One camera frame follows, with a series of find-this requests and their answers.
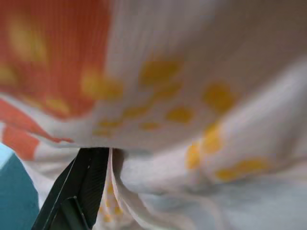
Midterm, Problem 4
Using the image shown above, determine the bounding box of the teal upholstered bed headboard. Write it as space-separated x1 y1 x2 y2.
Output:
0 155 40 230

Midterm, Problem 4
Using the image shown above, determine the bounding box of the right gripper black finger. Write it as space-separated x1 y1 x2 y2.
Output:
31 147 113 230

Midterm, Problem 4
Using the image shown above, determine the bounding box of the pink pillow with coloured dots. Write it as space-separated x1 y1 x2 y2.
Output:
0 0 307 230

